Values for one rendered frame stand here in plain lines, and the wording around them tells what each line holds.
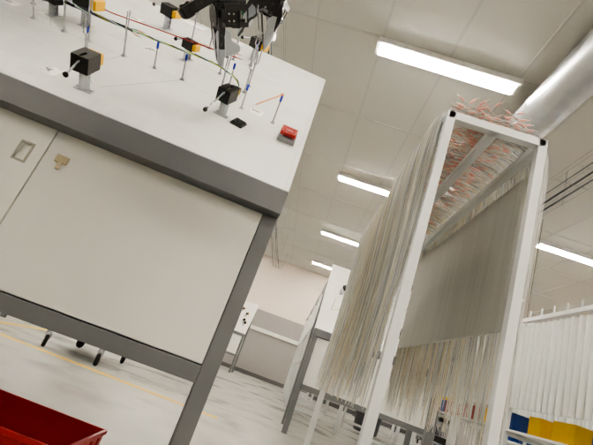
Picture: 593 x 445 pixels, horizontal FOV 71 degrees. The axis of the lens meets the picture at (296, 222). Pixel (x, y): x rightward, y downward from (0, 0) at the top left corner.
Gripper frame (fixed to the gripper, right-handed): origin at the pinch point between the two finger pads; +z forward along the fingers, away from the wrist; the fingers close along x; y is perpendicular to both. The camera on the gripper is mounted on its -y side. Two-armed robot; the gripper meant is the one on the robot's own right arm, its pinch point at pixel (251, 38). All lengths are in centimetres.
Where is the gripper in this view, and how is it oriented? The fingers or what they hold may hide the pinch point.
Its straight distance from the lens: 130.2
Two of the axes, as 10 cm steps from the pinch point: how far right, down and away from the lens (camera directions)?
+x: -8.6, -5.0, 1.1
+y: 1.8, -1.0, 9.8
